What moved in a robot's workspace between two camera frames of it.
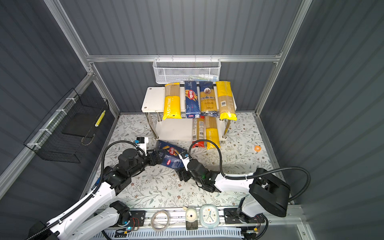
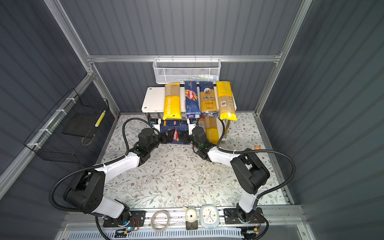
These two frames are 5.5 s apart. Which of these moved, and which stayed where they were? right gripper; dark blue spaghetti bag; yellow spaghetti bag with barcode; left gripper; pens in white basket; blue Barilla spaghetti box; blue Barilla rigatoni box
Moved: right gripper; blue Barilla rigatoni box; left gripper
Stayed: pens in white basket; yellow spaghetti bag with barcode; blue Barilla spaghetti box; dark blue spaghetti bag
